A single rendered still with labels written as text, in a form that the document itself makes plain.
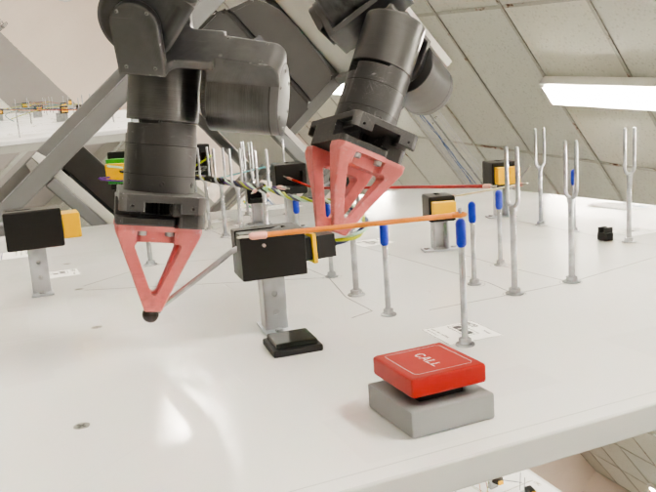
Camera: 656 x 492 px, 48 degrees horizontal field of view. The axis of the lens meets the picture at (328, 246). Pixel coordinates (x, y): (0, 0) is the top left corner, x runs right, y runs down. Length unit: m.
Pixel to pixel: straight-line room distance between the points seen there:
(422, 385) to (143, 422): 0.18
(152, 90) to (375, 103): 0.19
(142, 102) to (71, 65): 7.56
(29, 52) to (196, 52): 7.53
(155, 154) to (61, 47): 7.56
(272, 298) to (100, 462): 0.25
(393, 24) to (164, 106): 0.22
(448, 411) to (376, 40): 0.36
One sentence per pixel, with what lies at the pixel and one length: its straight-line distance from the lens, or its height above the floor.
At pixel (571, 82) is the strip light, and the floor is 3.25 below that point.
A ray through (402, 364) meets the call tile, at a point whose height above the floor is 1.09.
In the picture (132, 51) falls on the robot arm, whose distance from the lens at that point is 0.57.
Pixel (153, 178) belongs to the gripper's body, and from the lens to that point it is 0.59.
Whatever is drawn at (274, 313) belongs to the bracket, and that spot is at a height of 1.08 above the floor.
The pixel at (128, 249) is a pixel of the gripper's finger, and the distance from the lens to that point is 0.60.
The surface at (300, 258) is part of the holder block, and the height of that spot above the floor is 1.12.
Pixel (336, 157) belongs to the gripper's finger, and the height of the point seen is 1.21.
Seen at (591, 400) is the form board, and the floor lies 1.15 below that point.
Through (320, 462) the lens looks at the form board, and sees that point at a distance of 0.41.
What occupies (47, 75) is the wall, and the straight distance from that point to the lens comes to 8.12.
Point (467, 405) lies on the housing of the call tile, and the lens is 0.44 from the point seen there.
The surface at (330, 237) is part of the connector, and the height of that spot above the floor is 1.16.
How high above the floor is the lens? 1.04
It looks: 10 degrees up
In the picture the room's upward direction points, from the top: 41 degrees clockwise
